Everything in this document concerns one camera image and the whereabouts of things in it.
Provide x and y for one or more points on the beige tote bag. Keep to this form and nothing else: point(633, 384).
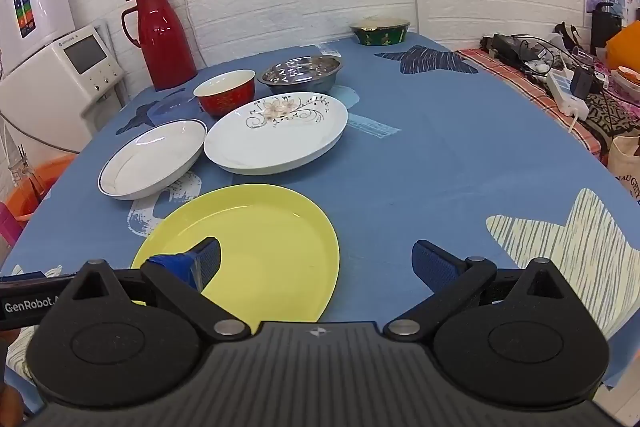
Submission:
point(625, 167)

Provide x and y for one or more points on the white power strip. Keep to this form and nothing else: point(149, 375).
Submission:
point(562, 94)

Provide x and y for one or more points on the white water dispenser with screen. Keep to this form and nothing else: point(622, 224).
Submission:
point(50, 97)

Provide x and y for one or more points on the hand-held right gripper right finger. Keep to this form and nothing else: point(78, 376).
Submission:
point(432, 262)

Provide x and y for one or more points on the clear glass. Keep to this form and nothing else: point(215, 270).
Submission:
point(25, 172)

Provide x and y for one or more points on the red bowl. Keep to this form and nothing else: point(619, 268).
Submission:
point(225, 102)

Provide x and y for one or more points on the white floral plate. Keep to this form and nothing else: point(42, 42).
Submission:
point(270, 142)

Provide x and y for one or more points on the dark patterned cloth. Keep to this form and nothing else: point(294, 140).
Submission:
point(612, 117)

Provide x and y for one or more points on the white blue-rimmed plate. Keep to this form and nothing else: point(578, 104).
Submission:
point(150, 162)

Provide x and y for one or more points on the red plaid cloth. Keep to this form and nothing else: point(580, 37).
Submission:
point(525, 92)

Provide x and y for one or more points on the orange plastic basin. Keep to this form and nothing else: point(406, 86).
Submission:
point(55, 167)

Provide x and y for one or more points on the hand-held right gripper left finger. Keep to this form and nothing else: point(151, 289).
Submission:
point(197, 259)

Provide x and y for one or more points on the bowl with orange food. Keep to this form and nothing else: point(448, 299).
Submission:
point(629, 82)

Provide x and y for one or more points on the black power adapter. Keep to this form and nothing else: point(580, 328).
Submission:
point(581, 82)

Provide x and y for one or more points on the red thermos jug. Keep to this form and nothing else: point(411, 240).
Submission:
point(165, 47)

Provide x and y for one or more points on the green patterned bowl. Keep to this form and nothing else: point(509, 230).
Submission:
point(380, 38)

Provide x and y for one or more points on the black charger device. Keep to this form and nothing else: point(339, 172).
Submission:
point(505, 47)

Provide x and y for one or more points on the stainless steel bowl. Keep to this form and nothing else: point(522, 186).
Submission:
point(300, 74)

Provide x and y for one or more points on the yellow plate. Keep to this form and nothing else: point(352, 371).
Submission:
point(270, 247)

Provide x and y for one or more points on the blue printed tablecloth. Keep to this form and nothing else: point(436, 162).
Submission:
point(450, 132)

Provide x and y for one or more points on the pink plastic item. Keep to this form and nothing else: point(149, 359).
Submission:
point(7, 222)

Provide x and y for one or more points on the orange bag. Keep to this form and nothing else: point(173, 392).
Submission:
point(627, 47)

